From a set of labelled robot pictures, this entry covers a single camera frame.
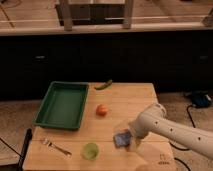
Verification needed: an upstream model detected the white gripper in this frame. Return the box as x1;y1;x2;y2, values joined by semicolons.
113;120;141;150

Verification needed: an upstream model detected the blue sponge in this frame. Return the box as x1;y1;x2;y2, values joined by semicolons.
113;131;132;148

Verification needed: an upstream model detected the green chili pepper toy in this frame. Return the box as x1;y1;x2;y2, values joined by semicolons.
94;79;113;90

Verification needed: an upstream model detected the green plastic tray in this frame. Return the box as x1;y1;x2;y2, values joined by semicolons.
34;81;89;131

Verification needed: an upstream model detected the dark blue floor device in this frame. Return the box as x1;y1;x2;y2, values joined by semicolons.
189;92;212;108

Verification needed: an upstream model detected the light green cup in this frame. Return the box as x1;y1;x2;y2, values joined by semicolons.
82;143;99;160

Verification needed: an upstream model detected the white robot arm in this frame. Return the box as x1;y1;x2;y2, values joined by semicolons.
113;103;213;159

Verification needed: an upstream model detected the wooden frame left leg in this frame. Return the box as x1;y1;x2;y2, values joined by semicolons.
59;0;73;31

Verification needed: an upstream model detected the black power cable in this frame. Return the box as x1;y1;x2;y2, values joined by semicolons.
168;103;201;152

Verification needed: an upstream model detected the wooden frame leg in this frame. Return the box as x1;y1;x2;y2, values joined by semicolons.
122;0;134;29
59;0;73;31

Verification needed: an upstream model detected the wooden frame right leg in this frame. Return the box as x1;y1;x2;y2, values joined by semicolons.
122;0;134;29

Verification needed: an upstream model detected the orange tomato toy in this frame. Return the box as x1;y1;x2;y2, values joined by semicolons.
96;104;108;116

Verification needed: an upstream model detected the silver metal fork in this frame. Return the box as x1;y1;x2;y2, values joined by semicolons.
41;138;72;156

